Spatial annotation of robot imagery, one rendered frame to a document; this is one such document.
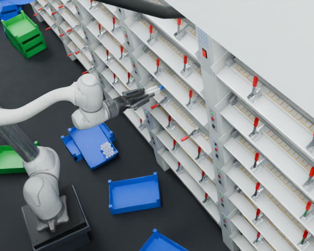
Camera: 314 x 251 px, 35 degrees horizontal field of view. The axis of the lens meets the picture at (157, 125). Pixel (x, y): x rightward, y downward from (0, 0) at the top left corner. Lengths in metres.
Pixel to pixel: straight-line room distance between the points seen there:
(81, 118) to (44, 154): 0.56
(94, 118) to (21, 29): 2.21
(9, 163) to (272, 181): 2.09
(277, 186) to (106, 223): 1.38
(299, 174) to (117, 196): 1.62
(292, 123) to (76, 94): 0.99
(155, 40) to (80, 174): 1.33
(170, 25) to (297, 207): 0.83
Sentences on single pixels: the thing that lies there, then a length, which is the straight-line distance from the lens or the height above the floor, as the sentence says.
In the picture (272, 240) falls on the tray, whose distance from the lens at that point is 2.20.
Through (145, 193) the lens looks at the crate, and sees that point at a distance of 3.05.
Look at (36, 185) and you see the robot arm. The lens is 2.65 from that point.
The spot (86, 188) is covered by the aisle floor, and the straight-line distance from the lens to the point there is 3.18.
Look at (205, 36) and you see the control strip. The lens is 1.66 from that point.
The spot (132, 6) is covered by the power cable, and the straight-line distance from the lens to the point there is 0.92.
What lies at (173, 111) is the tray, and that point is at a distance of 2.42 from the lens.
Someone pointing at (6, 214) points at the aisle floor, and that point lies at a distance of 3.27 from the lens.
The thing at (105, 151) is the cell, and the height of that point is 0.07.
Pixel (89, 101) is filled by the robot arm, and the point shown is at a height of 1.02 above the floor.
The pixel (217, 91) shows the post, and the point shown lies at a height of 1.22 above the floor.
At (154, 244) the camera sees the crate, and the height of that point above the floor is 0.00.
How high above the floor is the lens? 2.47
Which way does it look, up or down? 47 degrees down
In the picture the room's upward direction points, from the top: 14 degrees counter-clockwise
